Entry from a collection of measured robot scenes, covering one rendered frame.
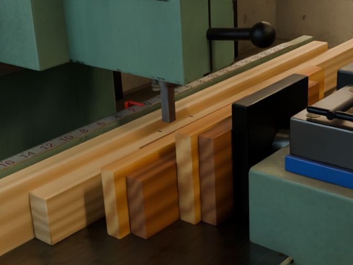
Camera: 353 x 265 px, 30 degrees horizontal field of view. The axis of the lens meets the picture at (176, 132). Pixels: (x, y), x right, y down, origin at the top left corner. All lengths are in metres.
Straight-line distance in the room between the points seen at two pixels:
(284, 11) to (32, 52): 4.08
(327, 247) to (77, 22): 0.29
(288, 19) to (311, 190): 4.18
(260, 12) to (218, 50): 3.98
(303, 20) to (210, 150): 4.07
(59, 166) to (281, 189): 0.18
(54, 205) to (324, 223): 0.20
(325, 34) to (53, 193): 4.03
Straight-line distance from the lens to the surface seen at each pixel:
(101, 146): 0.55
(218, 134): 0.49
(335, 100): 0.48
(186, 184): 0.51
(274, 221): 0.48
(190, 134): 0.49
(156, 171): 0.49
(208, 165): 0.50
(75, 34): 0.59
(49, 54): 0.59
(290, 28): 4.62
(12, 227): 0.51
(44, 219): 0.51
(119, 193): 0.49
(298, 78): 0.55
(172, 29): 0.51
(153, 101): 0.62
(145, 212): 0.49
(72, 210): 0.52
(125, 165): 0.49
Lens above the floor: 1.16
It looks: 22 degrees down
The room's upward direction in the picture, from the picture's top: 3 degrees counter-clockwise
